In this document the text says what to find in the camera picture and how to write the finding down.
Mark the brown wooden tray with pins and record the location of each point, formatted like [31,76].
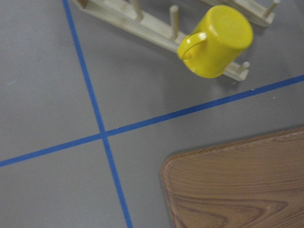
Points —
[252,183]

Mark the yellow cup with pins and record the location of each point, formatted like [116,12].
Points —
[218,39]

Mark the wooden cup rack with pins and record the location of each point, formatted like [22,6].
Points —
[129,16]

